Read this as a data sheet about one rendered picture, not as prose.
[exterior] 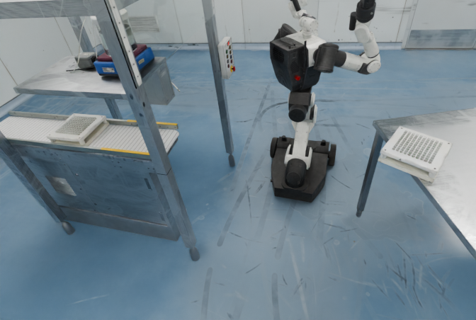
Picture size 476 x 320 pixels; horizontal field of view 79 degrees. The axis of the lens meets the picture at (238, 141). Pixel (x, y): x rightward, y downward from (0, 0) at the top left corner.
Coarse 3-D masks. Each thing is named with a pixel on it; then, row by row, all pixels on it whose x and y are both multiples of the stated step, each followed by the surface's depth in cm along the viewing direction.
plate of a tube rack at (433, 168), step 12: (396, 132) 148; (420, 132) 146; (408, 144) 140; (432, 144) 138; (444, 144) 138; (396, 156) 135; (408, 156) 134; (420, 156) 133; (444, 156) 132; (432, 168) 127
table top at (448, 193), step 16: (448, 112) 168; (464, 112) 167; (384, 128) 163; (416, 128) 160; (432, 128) 159; (448, 128) 157; (464, 128) 156; (464, 144) 146; (448, 160) 139; (464, 160) 138; (448, 176) 132; (464, 176) 131; (432, 192) 126; (448, 192) 125; (464, 192) 124; (448, 208) 119; (464, 208) 118; (448, 224) 117; (464, 224) 113; (464, 240) 109
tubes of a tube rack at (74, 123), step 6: (72, 120) 179; (78, 120) 178; (84, 120) 176; (90, 120) 177; (66, 126) 173; (72, 126) 173; (78, 126) 172; (84, 126) 171; (60, 132) 169; (66, 132) 168; (72, 132) 167; (78, 132) 167
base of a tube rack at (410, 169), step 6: (384, 162) 141; (390, 162) 139; (396, 162) 138; (402, 162) 138; (402, 168) 136; (408, 168) 134; (414, 168) 134; (420, 168) 134; (414, 174) 133; (420, 174) 131; (426, 174) 131; (426, 180) 131; (432, 180) 129
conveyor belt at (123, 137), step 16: (0, 128) 195; (16, 128) 193; (32, 128) 191; (48, 128) 189; (112, 128) 181; (128, 128) 180; (96, 144) 169; (112, 144) 168; (128, 144) 166; (144, 144) 165
